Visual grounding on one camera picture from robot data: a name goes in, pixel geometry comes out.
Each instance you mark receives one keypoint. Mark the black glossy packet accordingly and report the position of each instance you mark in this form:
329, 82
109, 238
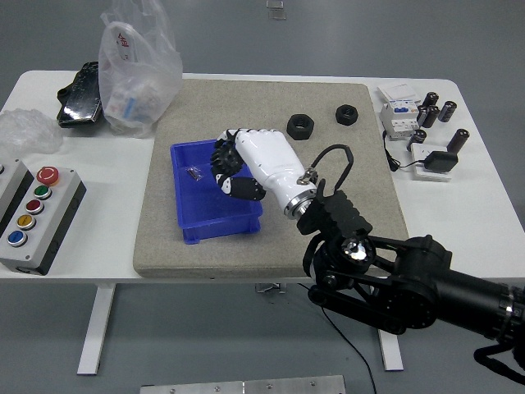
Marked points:
78, 102

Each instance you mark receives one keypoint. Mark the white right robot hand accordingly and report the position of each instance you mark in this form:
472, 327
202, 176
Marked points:
266, 156

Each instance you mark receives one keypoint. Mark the small black hex nut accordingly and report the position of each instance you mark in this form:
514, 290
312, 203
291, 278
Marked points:
347, 115

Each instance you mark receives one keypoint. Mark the grey-brown mat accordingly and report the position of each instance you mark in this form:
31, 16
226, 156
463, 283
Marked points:
246, 102

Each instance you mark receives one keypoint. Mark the black cylinder capacitor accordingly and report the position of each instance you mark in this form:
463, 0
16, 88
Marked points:
421, 114
431, 99
431, 117
447, 111
458, 140
416, 140

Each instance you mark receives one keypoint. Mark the clear floor marker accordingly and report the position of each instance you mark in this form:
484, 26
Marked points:
277, 15
274, 3

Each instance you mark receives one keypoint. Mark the clear plastic bag red print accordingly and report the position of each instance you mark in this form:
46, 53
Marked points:
139, 82

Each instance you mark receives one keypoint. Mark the white table leg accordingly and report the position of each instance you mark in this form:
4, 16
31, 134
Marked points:
391, 353
96, 328

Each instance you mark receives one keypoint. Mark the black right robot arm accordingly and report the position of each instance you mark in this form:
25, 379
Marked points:
410, 279

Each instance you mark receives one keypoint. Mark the small clear screw bag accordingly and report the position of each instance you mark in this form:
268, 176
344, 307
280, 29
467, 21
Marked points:
194, 172

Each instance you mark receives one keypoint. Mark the white card box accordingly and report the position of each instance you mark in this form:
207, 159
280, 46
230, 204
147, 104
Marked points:
395, 92

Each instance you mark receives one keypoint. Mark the metal under-table bracket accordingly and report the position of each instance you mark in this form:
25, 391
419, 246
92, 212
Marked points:
270, 288

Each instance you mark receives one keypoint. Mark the white circuit breaker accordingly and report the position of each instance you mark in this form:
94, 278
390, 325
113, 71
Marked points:
395, 119

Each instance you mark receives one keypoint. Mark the silver metal plate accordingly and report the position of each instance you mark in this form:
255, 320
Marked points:
242, 386

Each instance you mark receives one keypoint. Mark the white power socket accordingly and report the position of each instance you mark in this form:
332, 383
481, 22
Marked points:
422, 172

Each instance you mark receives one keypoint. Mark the clear bubble wrap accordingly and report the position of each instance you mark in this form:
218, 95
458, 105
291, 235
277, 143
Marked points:
24, 131

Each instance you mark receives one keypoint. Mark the blue plastic box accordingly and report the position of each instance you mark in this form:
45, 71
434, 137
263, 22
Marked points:
205, 205

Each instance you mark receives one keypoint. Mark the black plug adapter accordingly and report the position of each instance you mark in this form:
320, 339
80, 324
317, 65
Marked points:
441, 161

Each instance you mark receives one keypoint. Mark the large black hex nut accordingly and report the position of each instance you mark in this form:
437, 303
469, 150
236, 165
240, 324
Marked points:
299, 128

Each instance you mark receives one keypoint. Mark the grey five-button control box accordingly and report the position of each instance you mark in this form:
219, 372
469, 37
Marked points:
53, 221

